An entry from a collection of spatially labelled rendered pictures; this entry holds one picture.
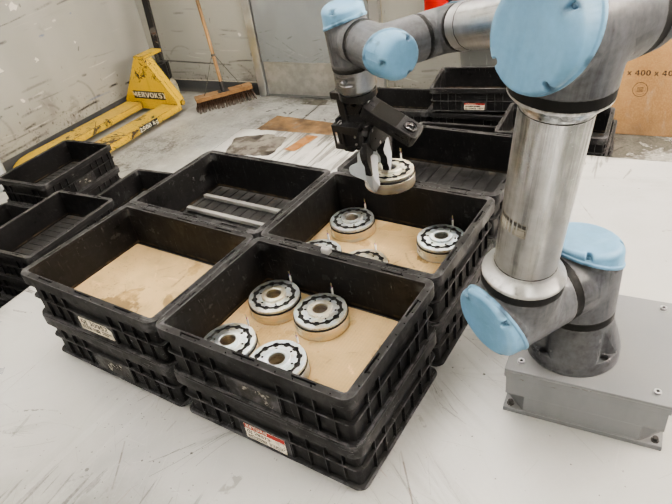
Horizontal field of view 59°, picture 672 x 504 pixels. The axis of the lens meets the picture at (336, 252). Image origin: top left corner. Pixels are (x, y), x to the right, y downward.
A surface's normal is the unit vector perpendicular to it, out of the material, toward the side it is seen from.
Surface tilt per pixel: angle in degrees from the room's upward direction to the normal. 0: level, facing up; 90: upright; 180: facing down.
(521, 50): 83
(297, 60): 90
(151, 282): 0
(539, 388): 90
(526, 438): 0
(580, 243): 7
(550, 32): 83
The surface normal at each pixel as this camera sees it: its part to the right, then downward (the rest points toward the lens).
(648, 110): -0.45, 0.28
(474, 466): -0.13, -0.82
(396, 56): 0.50, 0.48
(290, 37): -0.44, 0.55
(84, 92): 0.89, 0.15
